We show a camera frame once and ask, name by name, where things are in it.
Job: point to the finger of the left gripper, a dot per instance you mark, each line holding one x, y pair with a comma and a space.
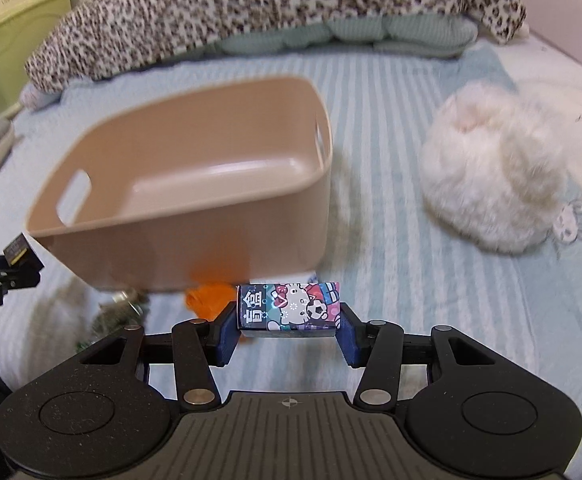
23, 272

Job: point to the white fluffy plush toy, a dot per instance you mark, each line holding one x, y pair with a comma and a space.
492, 168

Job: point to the leopard print blanket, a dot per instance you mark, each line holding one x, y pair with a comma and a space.
100, 39

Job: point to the cartoon printed small box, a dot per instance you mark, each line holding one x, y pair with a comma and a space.
293, 310

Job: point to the blue striped bed sheet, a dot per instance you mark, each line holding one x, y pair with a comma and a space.
392, 261

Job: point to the dark small cube box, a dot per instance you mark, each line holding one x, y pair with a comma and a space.
22, 249

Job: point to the orange fabric pouch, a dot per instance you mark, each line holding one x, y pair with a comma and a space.
214, 305

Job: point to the beige plastic storage basket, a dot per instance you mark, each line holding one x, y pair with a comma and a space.
220, 184

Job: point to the pink pillow corner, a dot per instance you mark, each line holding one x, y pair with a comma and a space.
34, 99

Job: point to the green patterned pouch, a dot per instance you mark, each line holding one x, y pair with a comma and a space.
112, 317

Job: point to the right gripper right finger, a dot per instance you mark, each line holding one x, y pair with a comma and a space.
376, 347

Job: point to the teal quilted comforter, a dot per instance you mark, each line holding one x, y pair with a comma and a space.
426, 35

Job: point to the green wooden headboard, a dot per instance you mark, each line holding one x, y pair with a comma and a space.
22, 30

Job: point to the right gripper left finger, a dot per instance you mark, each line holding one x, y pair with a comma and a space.
197, 346

